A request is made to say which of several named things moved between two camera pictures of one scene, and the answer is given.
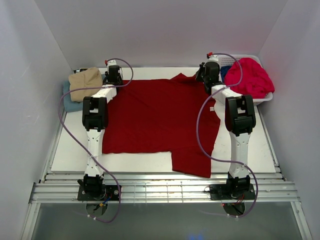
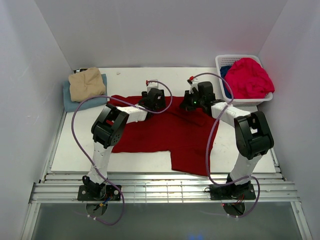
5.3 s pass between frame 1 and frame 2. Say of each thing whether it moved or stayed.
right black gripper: moved
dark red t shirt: moved
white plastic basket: stayed
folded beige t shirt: stayed
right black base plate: stayed
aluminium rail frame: stayed
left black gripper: moved
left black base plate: stayed
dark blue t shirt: stayed
